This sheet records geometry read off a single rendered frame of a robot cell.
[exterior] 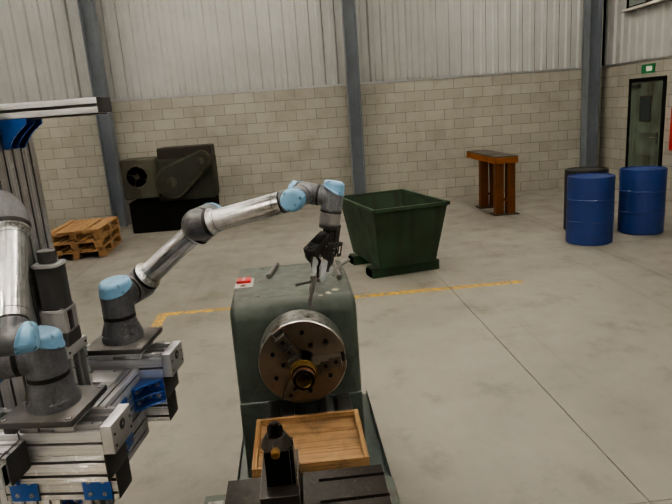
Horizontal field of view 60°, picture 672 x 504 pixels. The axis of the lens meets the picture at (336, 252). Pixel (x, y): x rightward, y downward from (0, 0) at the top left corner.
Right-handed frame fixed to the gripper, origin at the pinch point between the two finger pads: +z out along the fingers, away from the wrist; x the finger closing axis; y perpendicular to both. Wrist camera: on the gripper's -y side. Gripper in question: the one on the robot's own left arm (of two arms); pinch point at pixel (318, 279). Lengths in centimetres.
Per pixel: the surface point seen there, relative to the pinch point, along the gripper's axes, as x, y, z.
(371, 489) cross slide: -54, -43, 37
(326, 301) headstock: 2.4, 11.2, 11.2
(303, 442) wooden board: -17, -21, 49
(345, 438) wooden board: -28, -13, 46
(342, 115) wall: 547, 833, -67
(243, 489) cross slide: -24, -59, 44
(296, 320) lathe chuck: 0.8, -9.1, 13.9
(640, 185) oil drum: -22, 708, -27
